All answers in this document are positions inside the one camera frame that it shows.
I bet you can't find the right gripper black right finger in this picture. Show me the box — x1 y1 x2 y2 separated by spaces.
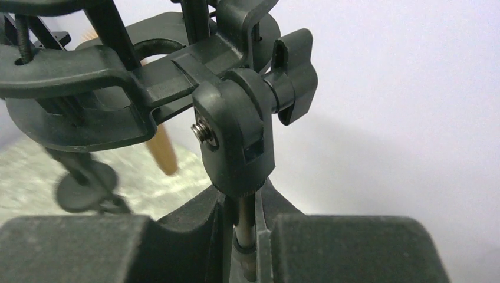
256 181 449 282

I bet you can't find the black shock-mount stand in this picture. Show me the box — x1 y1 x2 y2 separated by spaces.
1 1 318 282

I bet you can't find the black tripod microphone stand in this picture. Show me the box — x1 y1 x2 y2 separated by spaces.
45 148 132 215

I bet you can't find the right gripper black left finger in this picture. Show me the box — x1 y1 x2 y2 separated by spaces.
1 187 223 282

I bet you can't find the gold microphone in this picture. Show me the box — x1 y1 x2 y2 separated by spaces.
80 29 180 176

